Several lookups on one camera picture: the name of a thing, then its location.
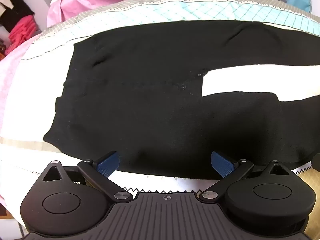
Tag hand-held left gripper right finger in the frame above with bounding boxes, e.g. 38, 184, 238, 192
199, 151, 297, 203

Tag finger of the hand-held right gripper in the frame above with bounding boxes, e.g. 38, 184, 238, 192
311, 154, 320, 172

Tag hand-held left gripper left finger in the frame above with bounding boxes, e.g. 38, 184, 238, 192
37, 151, 133, 203

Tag black pants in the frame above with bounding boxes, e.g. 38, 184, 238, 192
43, 19, 320, 180

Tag pink bed sheet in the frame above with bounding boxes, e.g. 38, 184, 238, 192
0, 37, 40, 215

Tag pink-red folded clothes stack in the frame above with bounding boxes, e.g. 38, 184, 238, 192
4, 15, 42, 55

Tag pink pillow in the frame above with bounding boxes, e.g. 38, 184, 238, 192
47, 0, 215, 27

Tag black clothes pile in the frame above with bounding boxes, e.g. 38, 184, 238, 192
0, 0, 35, 33

